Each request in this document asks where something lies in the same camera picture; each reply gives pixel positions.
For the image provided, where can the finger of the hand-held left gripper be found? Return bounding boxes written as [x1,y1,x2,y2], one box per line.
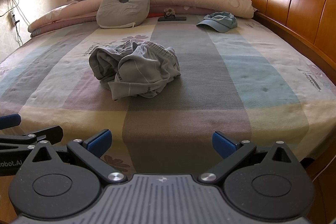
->
[0,125,64,153]
[0,114,22,130]

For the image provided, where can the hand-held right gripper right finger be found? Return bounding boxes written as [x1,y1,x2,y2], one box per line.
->
[197,131,300,185]

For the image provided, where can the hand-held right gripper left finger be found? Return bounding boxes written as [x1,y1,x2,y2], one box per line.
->
[31,129,129,185]

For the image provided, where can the grey pants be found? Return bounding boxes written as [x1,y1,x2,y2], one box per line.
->
[89,40,181,102]

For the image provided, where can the blue cap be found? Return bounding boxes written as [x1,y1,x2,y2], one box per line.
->
[196,11,238,33]

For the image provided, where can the grey cat face cushion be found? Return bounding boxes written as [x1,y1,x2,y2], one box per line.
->
[96,0,151,29]

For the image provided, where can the power cables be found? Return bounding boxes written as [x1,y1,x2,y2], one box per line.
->
[10,0,25,46]

